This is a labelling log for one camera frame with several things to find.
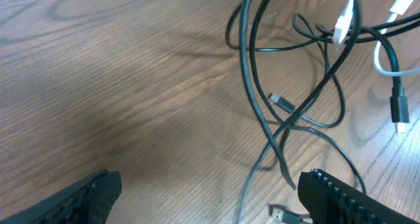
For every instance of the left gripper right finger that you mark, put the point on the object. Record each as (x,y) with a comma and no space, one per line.
(331,201)

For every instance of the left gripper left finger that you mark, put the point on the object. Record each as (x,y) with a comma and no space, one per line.
(89,201)

